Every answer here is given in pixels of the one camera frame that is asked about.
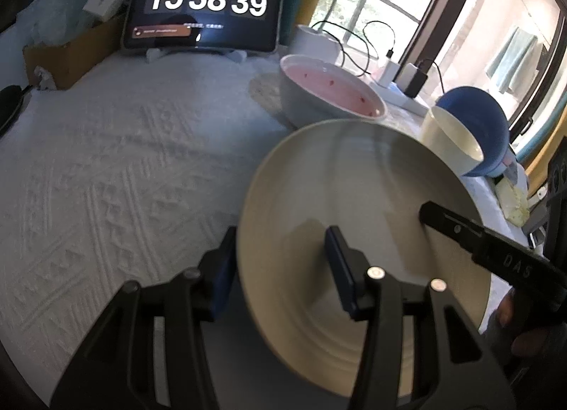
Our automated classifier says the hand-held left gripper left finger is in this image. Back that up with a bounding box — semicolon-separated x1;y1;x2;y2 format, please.
51;226;237;410

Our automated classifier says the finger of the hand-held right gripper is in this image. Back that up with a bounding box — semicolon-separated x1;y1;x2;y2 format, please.
419;201;567;326

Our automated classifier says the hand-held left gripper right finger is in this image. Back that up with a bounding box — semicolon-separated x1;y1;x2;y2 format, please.
325;226;517;410

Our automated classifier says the large beige ceramic bowl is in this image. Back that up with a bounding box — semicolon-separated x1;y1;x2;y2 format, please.
236;118;493;398

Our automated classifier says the pink dotted bowl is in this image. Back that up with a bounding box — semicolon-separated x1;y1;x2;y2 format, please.
278;54;389;130

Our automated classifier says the person's right hand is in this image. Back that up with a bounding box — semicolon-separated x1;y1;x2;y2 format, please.
496;290;567;356

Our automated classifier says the cream bowl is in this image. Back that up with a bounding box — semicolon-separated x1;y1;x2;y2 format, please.
419;105;485;177

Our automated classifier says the dark blue bowl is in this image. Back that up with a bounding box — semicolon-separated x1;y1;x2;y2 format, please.
435;85;511;178

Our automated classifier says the light blue hanging towel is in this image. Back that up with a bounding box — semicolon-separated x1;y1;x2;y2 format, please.
487;28;539;94

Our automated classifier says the white textured tablecloth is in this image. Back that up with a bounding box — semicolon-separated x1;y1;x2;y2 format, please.
0;24;532;410

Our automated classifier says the white power strip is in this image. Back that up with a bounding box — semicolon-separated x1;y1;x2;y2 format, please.
371;81;432;117

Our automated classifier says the black charger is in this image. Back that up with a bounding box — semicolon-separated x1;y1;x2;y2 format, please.
404;63;429;99

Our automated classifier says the white charger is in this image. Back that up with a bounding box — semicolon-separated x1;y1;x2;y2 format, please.
378;59;402;88

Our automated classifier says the white cylindrical holder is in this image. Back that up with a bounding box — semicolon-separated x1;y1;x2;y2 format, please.
292;24;344;67

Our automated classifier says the black round object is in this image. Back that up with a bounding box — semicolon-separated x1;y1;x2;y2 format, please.
0;85;28;138

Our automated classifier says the tablet with clock display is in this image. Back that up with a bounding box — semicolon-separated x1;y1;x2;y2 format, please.
122;0;288;58

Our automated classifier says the clear plastic bag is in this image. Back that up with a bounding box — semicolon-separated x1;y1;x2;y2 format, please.
17;0;111;46

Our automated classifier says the black charging cable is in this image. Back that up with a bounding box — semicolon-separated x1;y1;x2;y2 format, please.
310;22;382;78
361;20;398;78
419;57;446;98

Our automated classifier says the dark sliding door frame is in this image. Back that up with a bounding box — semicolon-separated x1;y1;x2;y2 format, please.
399;0;488;96

